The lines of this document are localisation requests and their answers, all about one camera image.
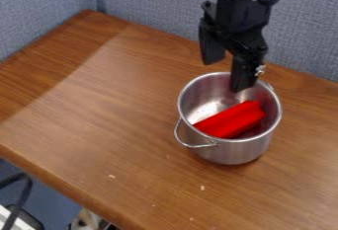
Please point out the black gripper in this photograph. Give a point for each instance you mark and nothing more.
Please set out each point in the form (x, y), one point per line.
(231, 27)

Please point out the stainless steel pot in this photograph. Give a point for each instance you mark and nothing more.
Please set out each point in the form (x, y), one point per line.
(204, 97)

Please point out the red rectangular block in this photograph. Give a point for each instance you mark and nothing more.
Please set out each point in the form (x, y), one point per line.
(232, 121)

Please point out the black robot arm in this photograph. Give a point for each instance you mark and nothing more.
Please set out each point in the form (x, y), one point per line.
(231, 28)

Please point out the white object under table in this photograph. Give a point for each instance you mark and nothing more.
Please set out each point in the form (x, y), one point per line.
(89, 221)

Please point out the black and white floor object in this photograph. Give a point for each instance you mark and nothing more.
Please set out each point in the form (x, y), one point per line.
(24, 222)

